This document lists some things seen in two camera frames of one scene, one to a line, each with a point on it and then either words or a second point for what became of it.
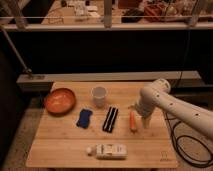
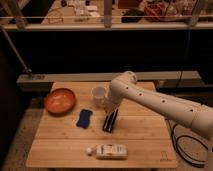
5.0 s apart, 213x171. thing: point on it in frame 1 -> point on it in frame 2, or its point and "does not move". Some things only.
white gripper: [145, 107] -> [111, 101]
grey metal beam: [44, 81] does not move
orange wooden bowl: [60, 102] does not move
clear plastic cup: [99, 94] does not move
